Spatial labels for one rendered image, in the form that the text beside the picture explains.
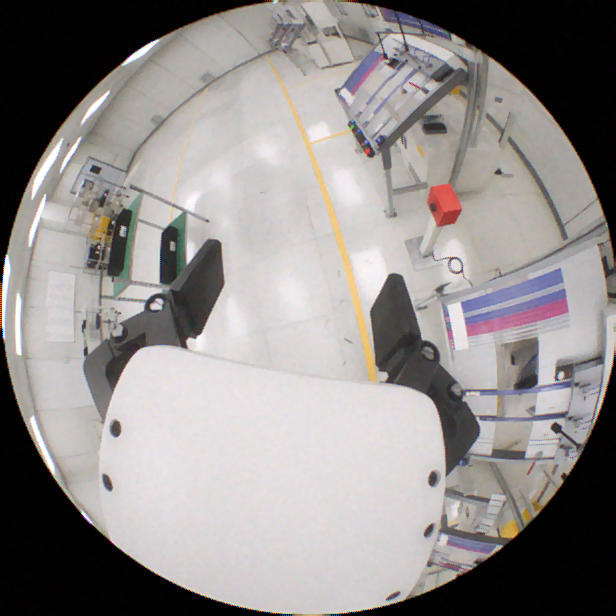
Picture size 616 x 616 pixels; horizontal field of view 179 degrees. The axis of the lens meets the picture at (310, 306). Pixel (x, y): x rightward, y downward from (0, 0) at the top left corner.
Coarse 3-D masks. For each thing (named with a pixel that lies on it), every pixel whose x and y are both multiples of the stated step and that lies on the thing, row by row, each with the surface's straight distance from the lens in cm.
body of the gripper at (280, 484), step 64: (128, 384) 7; (192, 384) 6; (256, 384) 5; (320, 384) 6; (384, 384) 7; (128, 448) 6; (192, 448) 5; (256, 448) 5; (320, 448) 5; (384, 448) 6; (128, 512) 6; (192, 512) 5; (256, 512) 5; (320, 512) 5; (384, 512) 6; (192, 576) 6; (256, 576) 6; (320, 576) 6; (384, 576) 7
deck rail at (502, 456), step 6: (492, 450) 105; (498, 450) 104; (504, 450) 104; (510, 450) 103; (474, 456) 103; (480, 456) 102; (486, 456) 102; (492, 456) 101; (498, 456) 101; (504, 456) 100; (510, 456) 100; (516, 456) 100; (522, 456) 99; (504, 462) 100; (510, 462) 99; (516, 462) 99; (522, 462) 98; (528, 462) 98; (540, 462) 98; (546, 462) 98
